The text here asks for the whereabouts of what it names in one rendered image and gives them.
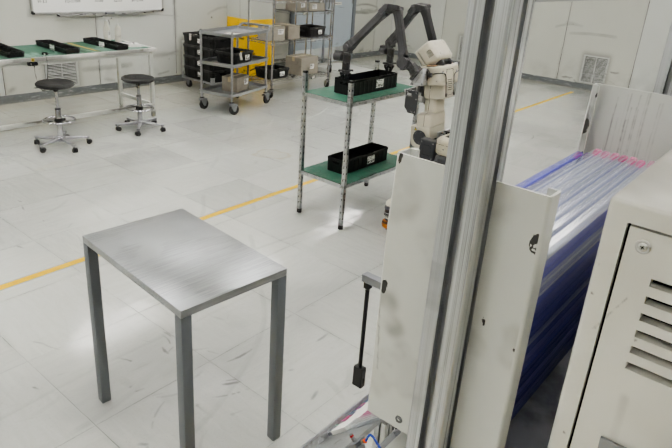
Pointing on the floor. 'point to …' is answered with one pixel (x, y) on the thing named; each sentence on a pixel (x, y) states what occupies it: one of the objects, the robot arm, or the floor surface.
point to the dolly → (203, 58)
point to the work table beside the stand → (185, 293)
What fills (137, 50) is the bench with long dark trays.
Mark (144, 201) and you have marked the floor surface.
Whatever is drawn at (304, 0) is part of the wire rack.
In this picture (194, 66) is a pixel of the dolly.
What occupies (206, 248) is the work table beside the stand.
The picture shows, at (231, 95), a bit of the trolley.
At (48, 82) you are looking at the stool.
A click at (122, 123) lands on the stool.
